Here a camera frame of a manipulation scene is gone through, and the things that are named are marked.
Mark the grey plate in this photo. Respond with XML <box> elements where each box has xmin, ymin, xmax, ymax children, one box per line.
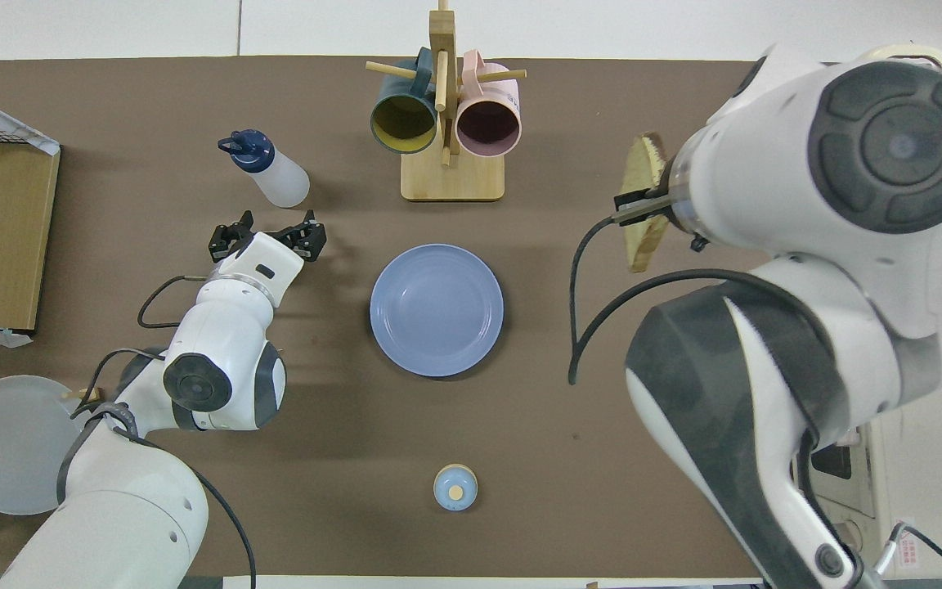
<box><xmin>0</xmin><ymin>375</ymin><xmax>100</xmax><ymax>516</ymax></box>

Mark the teal mug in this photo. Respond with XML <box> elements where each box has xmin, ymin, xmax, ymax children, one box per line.
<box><xmin>370</xmin><ymin>47</ymin><xmax>439</xmax><ymax>155</ymax></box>

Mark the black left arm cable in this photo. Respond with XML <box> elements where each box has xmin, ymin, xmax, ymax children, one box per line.
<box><xmin>56</xmin><ymin>274</ymin><xmax>258</xmax><ymax>589</ymax></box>

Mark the toasted bread slice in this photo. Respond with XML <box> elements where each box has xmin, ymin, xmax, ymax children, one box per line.
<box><xmin>622</xmin><ymin>133</ymin><xmax>672</xmax><ymax>273</ymax></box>

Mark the blue round plate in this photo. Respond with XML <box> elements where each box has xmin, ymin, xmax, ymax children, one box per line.
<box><xmin>370</xmin><ymin>244</ymin><xmax>505</xmax><ymax>379</ymax></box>

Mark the brown table mat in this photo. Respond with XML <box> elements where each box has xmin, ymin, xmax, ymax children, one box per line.
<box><xmin>0</xmin><ymin>56</ymin><xmax>942</xmax><ymax>578</ymax></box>

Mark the clear squeeze bottle blue cap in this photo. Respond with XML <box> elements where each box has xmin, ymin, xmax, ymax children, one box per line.
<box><xmin>218</xmin><ymin>129</ymin><xmax>311</xmax><ymax>209</ymax></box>

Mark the black wire basket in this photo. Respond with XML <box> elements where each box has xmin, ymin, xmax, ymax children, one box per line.
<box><xmin>0</xmin><ymin>115</ymin><xmax>59</xmax><ymax>152</ymax></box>

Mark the pink mug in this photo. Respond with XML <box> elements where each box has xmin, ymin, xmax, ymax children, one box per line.
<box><xmin>455</xmin><ymin>49</ymin><xmax>523</xmax><ymax>159</ymax></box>

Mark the wooden mug tree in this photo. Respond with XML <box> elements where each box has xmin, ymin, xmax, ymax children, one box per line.
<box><xmin>366</xmin><ymin>0</ymin><xmax>527</xmax><ymax>202</ymax></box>

